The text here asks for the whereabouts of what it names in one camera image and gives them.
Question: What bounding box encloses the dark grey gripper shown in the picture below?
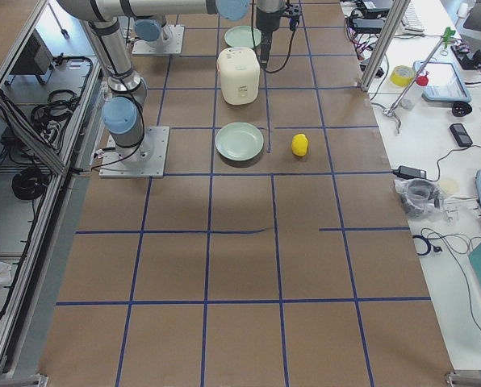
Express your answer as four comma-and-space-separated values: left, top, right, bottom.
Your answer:
256, 0, 284, 67

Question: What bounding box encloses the white rice cooker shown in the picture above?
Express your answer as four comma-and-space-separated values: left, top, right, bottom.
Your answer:
216, 47, 260, 106

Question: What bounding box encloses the pale green plate far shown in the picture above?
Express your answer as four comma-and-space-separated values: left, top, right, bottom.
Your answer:
224, 26, 261, 48

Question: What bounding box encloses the pale green plate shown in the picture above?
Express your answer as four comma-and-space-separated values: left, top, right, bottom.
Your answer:
224, 26, 261, 48
215, 123, 264, 161

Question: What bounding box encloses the pale green plate near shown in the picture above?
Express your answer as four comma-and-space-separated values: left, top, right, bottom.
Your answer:
215, 123, 264, 161

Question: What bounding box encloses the yellow lemon toy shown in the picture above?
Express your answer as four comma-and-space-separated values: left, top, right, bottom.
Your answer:
291, 133, 309, 157

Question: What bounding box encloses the yellow tape roll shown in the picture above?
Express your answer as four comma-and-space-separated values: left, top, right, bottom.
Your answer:
389, 65, 416, 88

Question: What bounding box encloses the metal rod stand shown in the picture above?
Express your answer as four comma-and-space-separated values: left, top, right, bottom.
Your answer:
383, 27, 456, 134

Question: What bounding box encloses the blue teach pendant tablet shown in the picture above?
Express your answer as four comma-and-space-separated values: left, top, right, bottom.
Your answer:
407, 62, 471, 102

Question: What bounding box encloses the black power adapter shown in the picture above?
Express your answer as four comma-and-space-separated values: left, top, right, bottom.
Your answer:
392, 165, 427, 180

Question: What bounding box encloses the plastic bag with parts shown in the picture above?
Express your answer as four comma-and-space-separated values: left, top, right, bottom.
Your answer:
394, 178, 445, 219

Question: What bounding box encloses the grey control box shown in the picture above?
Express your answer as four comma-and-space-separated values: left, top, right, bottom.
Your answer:
5, 29, 53, 85

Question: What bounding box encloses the aluminium frame post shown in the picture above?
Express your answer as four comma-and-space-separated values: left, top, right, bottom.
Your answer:
360, 0, 410, 91

